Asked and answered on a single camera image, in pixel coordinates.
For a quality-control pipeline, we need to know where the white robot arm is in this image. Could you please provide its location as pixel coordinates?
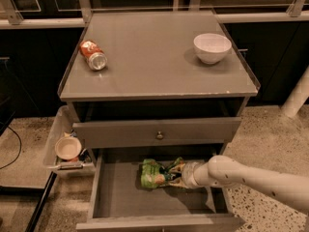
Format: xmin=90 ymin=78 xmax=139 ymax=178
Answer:
xmin=180 ymin=110 xmax=309 ymax=214

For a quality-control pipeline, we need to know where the top grey drawer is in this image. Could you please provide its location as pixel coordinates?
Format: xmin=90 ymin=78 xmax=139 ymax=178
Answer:
xmin=73 ymin=117 xmax=240 ymax=148

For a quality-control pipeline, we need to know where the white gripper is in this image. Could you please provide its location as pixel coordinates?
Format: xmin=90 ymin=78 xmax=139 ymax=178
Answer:
xmin=168 ymin=162 xmax=206 ymax=189

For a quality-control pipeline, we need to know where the orange soda can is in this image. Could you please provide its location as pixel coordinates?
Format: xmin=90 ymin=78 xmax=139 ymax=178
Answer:
xmin=79 ymin=40 xmax=107 ymax=71

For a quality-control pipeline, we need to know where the black floor cable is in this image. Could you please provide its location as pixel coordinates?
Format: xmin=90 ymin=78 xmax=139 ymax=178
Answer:
xmin=0 ymin=125 xmax=23 ymax=170

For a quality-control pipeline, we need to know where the grey drawer cabinet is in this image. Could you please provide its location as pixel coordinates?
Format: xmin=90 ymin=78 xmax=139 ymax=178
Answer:
xmin=57 ymin=10 xmax=261 ymax=161

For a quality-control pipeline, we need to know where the metal railing frame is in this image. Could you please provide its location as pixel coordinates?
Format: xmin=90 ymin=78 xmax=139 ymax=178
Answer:
xmin=0 ymin=0 xmax=309 ymax=27

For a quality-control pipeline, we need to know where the clear plastic storage bin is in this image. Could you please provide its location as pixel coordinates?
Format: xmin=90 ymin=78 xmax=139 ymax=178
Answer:
xmin=43 ymin=105 xmax=95 ymax=178

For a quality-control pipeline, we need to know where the green rice chip bag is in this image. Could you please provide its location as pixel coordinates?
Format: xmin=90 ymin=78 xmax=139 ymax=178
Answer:
xmin=140 ymin=158 xmax=185 ymax=189

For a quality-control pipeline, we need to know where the white bowl on cabinet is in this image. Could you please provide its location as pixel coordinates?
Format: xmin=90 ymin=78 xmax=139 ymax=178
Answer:
xmin=193 ymin=33 xmax=232 ymax=64

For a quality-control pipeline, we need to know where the open middle grey drawer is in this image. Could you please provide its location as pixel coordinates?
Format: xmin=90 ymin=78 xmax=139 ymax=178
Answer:
xmin=76 ymin=145 xmax=244 ymax=232

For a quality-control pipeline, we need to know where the beige bowl in bin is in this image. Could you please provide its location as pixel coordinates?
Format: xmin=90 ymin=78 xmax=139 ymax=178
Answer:
xmin=55 ymin=136 xmax=82 ymax=160

